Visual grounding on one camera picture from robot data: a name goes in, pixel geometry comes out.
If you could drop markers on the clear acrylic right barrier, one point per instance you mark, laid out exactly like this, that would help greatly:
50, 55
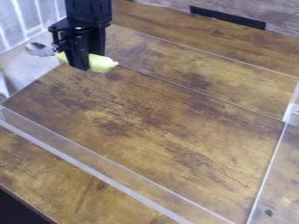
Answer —
276, 204

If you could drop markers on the clear acrylic barrier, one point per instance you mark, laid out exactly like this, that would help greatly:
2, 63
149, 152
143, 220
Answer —
127, 181
276, 204

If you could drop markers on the black strip on table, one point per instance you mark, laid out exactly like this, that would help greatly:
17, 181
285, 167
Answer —
228, 18

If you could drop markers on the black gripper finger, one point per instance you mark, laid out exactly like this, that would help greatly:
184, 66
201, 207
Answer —
96, 41
76, 49

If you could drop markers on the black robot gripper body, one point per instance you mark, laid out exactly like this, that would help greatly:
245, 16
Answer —
85, 15

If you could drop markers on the clear acrylic front barrier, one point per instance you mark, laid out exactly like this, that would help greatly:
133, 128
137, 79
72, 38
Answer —
127, 181

